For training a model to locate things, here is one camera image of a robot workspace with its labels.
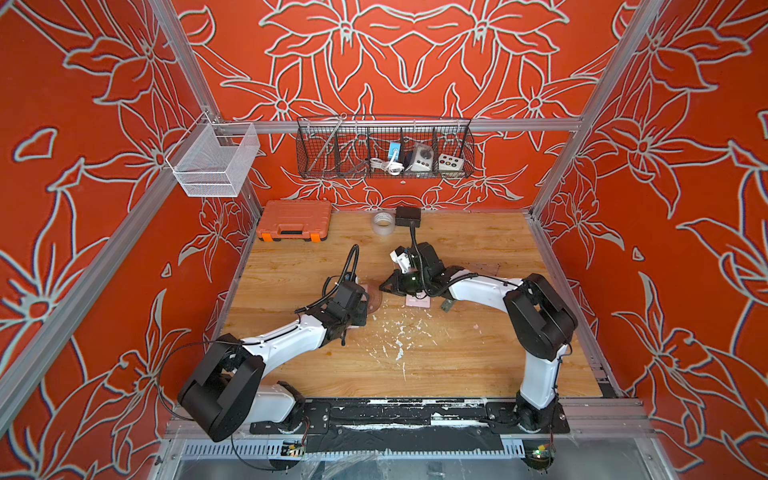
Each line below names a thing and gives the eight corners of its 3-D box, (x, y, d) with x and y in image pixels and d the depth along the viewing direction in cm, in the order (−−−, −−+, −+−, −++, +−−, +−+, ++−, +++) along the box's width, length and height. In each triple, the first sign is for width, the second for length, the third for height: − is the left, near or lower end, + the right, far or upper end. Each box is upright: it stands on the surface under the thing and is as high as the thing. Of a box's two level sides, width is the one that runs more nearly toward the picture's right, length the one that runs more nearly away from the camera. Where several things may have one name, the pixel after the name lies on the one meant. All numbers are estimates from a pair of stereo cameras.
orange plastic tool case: (257, 243, 112) (252, 234, 108) (269, 209, 124) (265, 200, 120) (327, 243, 112) (325, 234, 108) (332, 209, 124) (330, 200, 120)
